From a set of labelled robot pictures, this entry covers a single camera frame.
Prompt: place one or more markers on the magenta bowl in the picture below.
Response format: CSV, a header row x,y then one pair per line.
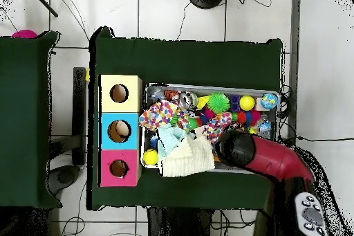
x,y
25,34

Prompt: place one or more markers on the clear shallow mesh bin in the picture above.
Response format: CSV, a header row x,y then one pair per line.
x,y
145,142

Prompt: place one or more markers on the polka dot colourful cloth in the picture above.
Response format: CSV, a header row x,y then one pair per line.
x,y
217,125
157,115

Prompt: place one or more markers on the blue globe ball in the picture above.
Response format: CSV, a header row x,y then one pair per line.
x,y
269,101

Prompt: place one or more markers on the cream yellow cloth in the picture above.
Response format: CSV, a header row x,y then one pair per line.
x,y
191,158

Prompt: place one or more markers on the side table with green cloth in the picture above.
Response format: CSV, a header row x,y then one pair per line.
x,y
25,131

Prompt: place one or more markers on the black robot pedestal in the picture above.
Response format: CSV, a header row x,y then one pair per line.
x,y
182,225

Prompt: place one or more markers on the crushed silver can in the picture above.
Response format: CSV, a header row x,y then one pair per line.
x,y
189,100

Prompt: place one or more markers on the yellow smiley ball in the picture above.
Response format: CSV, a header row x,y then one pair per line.
x,y
150,157

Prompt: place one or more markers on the plain yellow ball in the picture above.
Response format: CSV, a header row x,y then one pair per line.
x,y
247,102

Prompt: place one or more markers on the small green spiky ball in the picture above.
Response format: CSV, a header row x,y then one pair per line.
x,y
219,102

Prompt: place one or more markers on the wooden box with three holes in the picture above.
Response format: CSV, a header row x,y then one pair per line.
x,y
130,136

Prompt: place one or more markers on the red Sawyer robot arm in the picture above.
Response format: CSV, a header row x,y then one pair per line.
x,y
265,158

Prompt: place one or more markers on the black rod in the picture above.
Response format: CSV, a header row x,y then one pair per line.
x,y
44,2

